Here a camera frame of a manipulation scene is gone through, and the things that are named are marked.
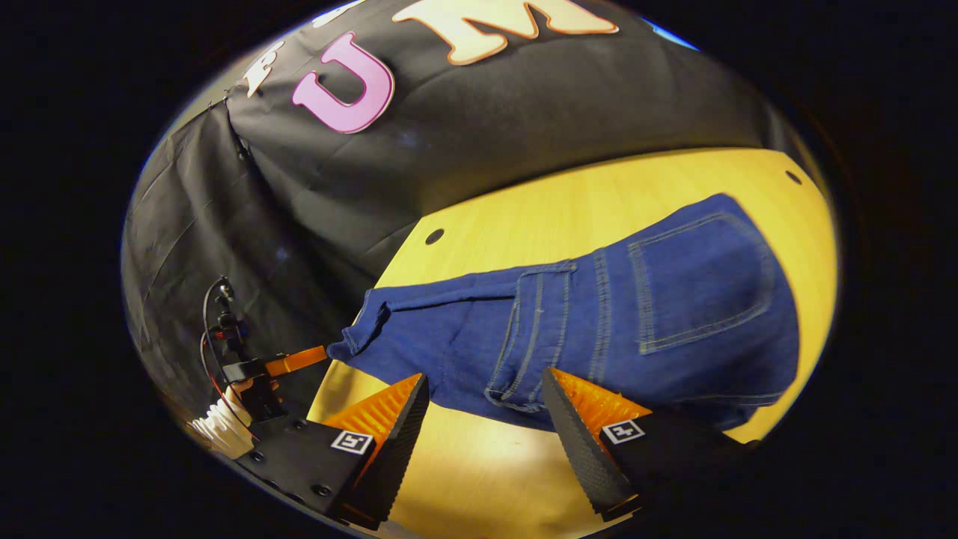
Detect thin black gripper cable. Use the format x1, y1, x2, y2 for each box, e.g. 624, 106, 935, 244
200, 275, 231, 360

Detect thin red gripper cable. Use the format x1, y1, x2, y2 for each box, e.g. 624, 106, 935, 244
198, 332, 260, 442

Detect black backdrop cloth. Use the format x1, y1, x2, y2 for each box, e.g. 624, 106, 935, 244
121, 0, 794, 420

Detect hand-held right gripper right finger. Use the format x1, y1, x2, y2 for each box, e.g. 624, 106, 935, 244
541, 367, 758, 523

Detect blue denim jeans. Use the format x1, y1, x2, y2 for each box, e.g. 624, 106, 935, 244
327, 192, 802, 433

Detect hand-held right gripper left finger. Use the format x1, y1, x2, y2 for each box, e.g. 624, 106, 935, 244
234, 373, 431, 532

